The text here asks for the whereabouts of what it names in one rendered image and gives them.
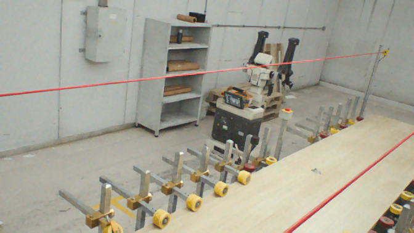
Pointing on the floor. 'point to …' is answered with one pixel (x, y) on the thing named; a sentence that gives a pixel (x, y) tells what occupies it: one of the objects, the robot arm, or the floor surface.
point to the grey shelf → (200, 34)
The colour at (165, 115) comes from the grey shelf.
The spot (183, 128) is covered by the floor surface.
